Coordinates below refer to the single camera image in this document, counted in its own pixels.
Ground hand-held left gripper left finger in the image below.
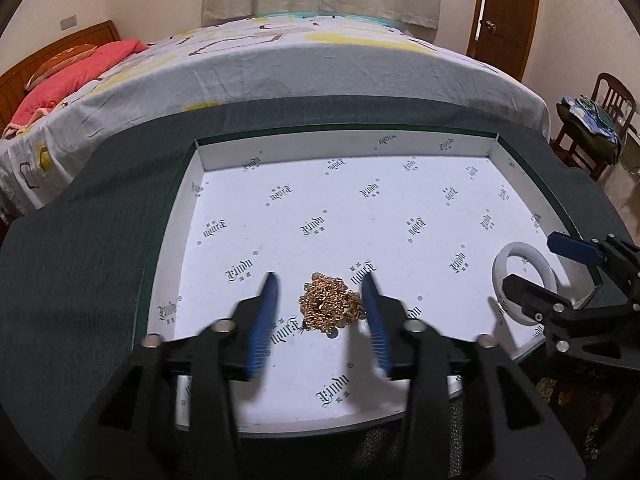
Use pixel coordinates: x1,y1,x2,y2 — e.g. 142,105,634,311
55,271,281,480

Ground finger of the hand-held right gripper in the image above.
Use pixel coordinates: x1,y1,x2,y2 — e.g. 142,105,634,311
546,231,640,307
501,273,577,329

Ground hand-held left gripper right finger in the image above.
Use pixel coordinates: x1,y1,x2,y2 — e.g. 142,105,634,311
360,275,586,480

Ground white jade bangle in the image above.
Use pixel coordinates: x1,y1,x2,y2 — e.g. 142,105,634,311
491,241,558,323

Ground gold chain necklace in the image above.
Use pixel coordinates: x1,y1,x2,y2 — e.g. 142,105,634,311
298,272,367,338

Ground green box with white lining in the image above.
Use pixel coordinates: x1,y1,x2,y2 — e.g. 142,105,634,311
131,130,608,441

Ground pile of clothes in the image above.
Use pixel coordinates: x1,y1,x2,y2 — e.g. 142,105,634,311
555,95,626,163

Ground wooden chair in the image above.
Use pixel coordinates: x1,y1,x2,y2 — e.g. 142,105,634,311
550,72,638,181

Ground brown wooden door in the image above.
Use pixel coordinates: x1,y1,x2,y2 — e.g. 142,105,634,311
466,0,543,83

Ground bed with patterned sheet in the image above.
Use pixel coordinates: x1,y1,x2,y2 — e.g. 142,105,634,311
0,10,551,221

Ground pink blanket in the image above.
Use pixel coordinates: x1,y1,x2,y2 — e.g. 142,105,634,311
2,39,150,138

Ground orange pillow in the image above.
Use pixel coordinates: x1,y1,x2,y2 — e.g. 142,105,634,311
24,44,98,92

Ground wooden headboard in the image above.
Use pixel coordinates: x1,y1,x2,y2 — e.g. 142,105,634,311
0,20,121,131

